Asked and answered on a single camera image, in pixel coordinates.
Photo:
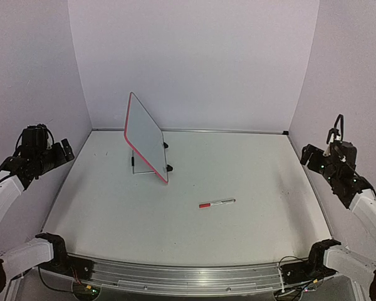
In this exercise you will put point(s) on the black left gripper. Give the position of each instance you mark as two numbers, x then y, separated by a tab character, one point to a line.
61	157

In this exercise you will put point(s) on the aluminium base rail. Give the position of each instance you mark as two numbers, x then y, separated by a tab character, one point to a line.
189	281

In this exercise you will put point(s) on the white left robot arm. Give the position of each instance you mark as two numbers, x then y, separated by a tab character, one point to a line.
20	251

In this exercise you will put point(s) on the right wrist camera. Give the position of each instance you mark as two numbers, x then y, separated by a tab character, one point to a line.
336	133

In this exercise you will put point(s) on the whiteboard marker pen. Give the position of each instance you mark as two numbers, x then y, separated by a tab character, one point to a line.
221	202

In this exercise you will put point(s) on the red marker cap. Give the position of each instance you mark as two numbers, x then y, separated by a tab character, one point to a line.
204	205

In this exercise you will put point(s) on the pink framed whiteboard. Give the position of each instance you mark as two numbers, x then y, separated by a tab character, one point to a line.
145	137

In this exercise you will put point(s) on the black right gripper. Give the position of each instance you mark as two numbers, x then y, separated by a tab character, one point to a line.
315	157

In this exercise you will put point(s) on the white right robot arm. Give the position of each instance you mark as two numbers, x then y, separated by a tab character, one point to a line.
356	257

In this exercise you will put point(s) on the wire whiteboard stand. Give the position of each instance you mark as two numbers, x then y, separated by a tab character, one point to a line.
141	166

